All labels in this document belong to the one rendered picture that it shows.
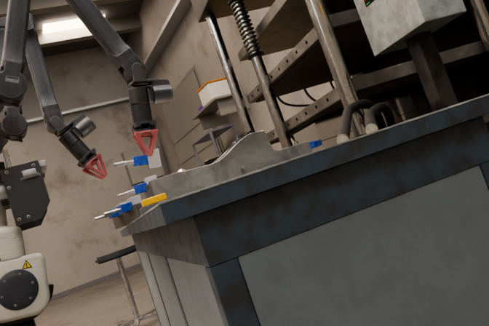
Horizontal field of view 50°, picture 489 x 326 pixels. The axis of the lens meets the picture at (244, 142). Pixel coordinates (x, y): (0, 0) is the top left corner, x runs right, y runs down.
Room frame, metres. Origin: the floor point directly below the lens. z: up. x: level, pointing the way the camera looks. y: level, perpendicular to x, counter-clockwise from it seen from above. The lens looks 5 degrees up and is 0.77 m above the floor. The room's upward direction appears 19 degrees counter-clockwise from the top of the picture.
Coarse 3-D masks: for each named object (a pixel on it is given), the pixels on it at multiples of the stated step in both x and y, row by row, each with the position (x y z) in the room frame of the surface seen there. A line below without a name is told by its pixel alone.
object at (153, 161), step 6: (156, 150) 1.51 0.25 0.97; (138, 156) 1.49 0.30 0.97; (144, 156) 1.50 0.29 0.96; (150, 156) 1.50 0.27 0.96; (156, 156) 1.51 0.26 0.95; (120, 162) 1.49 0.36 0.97; (126, 162) 1.50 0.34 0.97; (132, 162) 1.50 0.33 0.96; (138, 162) 1.49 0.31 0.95; (144, 162) 1.50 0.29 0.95; (150, 162) 1.50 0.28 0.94; (156, 162) 1.51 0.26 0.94
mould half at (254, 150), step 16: (240, 144) 1.55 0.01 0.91; (256, 144) 1.56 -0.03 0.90; (304, 144) 1.61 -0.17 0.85; (224, 160) 1.53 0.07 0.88; (240, 160) 1.54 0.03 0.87; (256, 160) 1.56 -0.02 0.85; (272, 160) 1.57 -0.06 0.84; (176, 176) 1.48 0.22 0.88; (192, 176) 1.49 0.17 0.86; (208, 176) 1.51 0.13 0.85; (224, 176) 1.52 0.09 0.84; (160, 192) 1.46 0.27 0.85; (176, 192) 1.48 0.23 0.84
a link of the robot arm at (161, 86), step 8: (136, 64) 1.47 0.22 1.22; (136, 72) 1.47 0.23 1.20; (136, 80) 1.47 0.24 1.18; (144, 80) 1.48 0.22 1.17; (152, 80) 1.51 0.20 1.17; (160, 80) 1.53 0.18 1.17; (168, 80) 1.54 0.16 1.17; (160, 88) 1.52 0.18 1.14; (168, 88) 1.53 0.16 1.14; (160, 96) 1.52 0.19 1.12; (168, 96) 1.53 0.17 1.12
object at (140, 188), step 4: (152, 176) 1.63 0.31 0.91; (144, 180) 1.65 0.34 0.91; (148, 180) 1.62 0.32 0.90; (140, 184) 1.62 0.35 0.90; (144, 184) 1.62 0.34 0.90; (136, 188) 1.61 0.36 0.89; (140, 188) 1.62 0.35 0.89; (144, 188) 1.62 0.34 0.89; (128, 192) 1.62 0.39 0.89; (132, 192) 1.62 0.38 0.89; (136, 192) 1.61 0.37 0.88; (140, 192) 1.62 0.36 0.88; (144, 192) 1.65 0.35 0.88; (120, 196) 1.62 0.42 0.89
